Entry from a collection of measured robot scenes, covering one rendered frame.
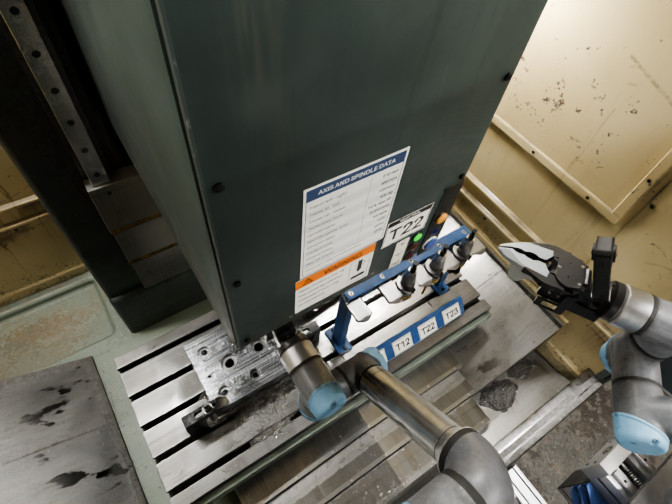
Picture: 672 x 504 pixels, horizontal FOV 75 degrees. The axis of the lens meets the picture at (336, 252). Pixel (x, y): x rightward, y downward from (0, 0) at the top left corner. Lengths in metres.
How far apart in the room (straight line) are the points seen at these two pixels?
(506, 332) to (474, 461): 1.09
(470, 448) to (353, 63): 0.62
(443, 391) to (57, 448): 1.30
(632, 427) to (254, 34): 0.81
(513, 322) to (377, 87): 1.47
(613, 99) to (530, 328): 0.86
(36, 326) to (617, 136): 2.11
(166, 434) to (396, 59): 1.24
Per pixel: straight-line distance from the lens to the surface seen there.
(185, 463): 1.44
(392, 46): 0.47
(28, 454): 1.78
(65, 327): 2.08
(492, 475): 0.79
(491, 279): 1.88
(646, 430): 0.91
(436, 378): 1.72
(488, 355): 1.82
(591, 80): 1.43
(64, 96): 1.12
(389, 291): 1.26
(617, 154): 1.45
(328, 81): 0.44
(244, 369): 1.39
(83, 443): 1.78
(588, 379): 1.90
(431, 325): 1.56
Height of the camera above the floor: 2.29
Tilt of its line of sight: 55 degrees down
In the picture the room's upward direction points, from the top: 9 degrees clockwise
